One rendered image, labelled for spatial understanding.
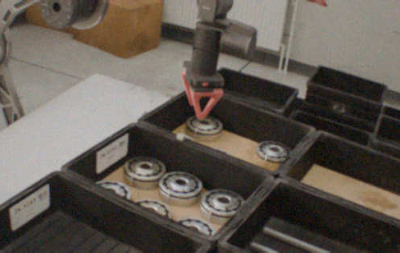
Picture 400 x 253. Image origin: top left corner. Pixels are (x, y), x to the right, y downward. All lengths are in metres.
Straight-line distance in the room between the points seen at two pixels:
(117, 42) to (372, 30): 1.93
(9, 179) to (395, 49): 3.27
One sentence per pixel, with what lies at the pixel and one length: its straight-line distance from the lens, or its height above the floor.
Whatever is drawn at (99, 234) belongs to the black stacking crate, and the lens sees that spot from 1.25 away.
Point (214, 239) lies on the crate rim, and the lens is 1.10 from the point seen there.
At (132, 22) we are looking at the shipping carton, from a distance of 4.25.
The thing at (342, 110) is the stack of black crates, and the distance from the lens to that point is 2.79.
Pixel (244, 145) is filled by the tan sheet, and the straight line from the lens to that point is 1.63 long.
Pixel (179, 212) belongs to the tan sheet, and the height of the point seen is 0.83.
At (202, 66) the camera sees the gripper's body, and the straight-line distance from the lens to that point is 1.19.
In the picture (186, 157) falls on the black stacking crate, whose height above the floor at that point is 0.90.
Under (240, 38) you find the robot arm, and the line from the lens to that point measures 1.15.
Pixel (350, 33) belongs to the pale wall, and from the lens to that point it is 4.33.
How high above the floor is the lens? 1.62
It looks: 28 degrees down
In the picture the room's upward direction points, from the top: 7 degrees clockwise
